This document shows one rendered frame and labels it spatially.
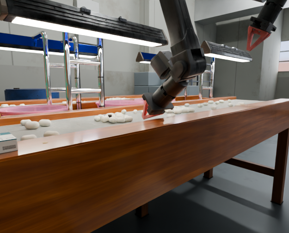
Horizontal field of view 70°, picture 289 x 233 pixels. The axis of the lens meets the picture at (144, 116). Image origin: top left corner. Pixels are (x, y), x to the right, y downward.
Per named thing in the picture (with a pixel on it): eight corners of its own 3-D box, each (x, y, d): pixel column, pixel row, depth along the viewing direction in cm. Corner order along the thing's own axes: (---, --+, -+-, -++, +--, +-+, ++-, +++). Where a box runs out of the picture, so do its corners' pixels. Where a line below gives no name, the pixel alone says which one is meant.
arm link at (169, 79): (182, 84, 55) (193, 83, 59) (169, 64, 57) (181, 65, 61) (167, 100, 59) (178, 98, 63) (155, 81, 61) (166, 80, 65)
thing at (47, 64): (84, 119, 115) (80, 34, 108) (46, 124, 101) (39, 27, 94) (70, 115, 128) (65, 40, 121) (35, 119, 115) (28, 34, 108)
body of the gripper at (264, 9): (247, 21, 69) (260, -3, 66) (256, 27, 77) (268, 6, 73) (266, 27, 66) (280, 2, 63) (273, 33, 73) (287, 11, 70)
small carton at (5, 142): (18, 150, 33) (16, 138, 33) (-9, 155, 31) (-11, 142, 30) (10, 142, 37) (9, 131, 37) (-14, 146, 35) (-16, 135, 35)
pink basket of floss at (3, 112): (78, 124, 101) (77, 105, 99) (49, 138, 74) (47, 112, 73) (27, 123, 103) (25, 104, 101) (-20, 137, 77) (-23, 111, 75)
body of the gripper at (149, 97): (139, 96, 64) (153, 80, 59) (162, 95, 71) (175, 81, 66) (149, 113, 62) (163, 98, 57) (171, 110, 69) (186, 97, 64)
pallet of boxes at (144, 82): (168, 123, 463) (169, 74, 446) (197, 127, 414) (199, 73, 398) (133, 131, 386) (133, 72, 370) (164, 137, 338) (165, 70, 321)
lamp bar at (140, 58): (190, 65, 197) (191, 58, 196) (142, 61, 156) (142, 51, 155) (183, 66, 203) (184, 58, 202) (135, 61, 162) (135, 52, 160)
